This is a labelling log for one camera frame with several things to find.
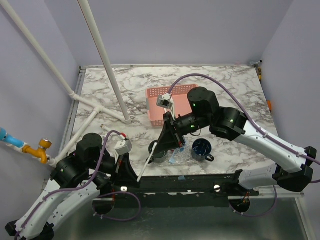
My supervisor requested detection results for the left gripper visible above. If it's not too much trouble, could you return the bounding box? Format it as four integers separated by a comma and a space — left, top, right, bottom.
88, 151, 142, 188

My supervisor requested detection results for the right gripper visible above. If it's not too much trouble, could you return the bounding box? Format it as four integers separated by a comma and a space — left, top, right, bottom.
153, 112, 211, 154

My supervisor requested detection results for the dark green mug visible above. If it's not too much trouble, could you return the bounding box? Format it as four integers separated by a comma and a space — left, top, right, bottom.
148, 140, 167, 164

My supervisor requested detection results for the light blue toothbrush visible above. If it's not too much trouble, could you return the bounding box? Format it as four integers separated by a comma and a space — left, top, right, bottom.
168, 149, 181, 165

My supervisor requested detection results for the white toothbrush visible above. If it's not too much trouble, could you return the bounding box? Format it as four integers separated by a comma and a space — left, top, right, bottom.
137, 142, 158, 183

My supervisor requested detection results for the dark blue mug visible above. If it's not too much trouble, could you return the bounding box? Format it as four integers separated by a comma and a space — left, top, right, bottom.
191, 138, 215, 162

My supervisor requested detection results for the pink perforated plastic basket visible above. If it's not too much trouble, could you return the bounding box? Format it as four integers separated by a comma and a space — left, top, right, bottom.
145, 83, 200, 128

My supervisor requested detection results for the blue toothpaste tube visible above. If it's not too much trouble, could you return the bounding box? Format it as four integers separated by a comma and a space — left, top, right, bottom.
179, 140, 188, 153

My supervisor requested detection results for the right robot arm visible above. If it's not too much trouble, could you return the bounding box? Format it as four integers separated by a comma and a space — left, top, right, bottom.
154, 87, 315, 196

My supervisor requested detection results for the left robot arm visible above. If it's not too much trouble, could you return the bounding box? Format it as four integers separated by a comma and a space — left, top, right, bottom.
5, 130, 139, 240

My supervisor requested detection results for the yellow brass tap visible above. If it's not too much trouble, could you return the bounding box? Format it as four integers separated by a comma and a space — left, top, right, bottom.
22, 138, 52, 164

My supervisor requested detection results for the orange clip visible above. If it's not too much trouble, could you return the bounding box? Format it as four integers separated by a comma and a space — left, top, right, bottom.
267, 100, 272, 111

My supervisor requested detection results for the yellow black tool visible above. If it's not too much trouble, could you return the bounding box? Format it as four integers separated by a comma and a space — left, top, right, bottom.
257, 67, 262, 81

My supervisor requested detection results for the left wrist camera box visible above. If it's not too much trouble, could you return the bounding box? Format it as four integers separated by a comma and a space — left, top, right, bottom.
114, 139, 133, 158

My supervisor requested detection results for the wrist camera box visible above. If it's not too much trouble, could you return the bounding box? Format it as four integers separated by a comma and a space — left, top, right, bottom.
114, 139, 133, 158
156, 93, 176, 120

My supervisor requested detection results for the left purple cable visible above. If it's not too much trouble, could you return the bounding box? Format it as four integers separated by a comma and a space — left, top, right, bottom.
13, 129, 143, 240

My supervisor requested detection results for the purple cable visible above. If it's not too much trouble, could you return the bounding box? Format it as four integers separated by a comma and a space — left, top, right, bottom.
13, 129, 143, 240
168, 73, 320, 218

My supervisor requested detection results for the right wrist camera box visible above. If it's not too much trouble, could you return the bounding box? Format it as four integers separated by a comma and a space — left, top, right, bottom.
156, 93, 176, 120

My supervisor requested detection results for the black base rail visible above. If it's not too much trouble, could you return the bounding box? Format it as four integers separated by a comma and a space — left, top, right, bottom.
92, 170, 259, 212

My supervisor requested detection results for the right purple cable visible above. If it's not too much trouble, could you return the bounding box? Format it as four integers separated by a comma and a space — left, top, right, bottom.
168, 73, 320, 218

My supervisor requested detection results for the silver corner bracket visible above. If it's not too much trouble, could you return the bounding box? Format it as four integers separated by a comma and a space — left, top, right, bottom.
249, 60, 263, 68

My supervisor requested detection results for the blue hose connector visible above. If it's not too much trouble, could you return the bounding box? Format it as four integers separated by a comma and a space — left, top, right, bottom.
0, 127, 25, 148

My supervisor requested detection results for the white pvc pipe frame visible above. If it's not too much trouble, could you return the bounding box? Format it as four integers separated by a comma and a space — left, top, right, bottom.
0, 0, 131, 167

